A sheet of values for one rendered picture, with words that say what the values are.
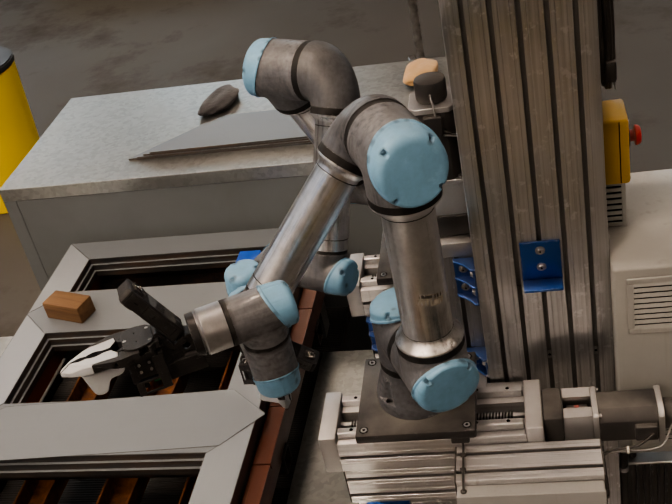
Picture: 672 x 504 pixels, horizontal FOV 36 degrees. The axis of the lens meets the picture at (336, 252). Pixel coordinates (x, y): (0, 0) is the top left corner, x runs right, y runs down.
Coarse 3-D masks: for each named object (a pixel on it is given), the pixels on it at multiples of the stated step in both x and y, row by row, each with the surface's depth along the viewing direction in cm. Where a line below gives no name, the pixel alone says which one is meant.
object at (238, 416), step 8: (232, 392) 234; (232, 400) 232; (240, 400) 231; (248, 400) 231; (232, 408) 230; (240, 408) 229; (248, 408) 229; (232, 416) 227; (240, 416) 227; (248, 416) 226; (224, 424) 226; (232, 424) 225; (240, 424) 225; (248, 424) 224; (224, 432) 224; (232, 432) 223; (224, 440) 221
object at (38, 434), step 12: (36, 408) 243; (48, 408) 242; (60, 408) 241; (36, 420) 239; (48, 420) 238; (60, 420) 237; (24, 432) 236; (36, 432) 235; (48, 432) 235; (24, 444) 233; (36, 444) 232; (48, 444) 231; (12, 456) 230; (24, 456) 229; (36, 456) 229
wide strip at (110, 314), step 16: (144, 288) 277; (160, 288) 276; (176, 288) 274; (192, 288) 273; (208, 288) 271; (224, 288) 270; (96, 304) 275; (112, 304) 273; (176, 304) 268; (192, 304) 267; (48, 320) 273; (64, 320) 271; (96, 320) 269; (112, 320) 267; (128, 320) 266; (144, 320) 265
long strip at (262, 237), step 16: (128, 240) 300; (144, 240) 298; (160, 240) 296; (176, 240) 295; (192, 240) 293; (208, 240) 292; (224, 240) 290; (240, 240) 288; (256, 240) 287; (96, 256) 296; (112, 256) 294; (128, 256) 292
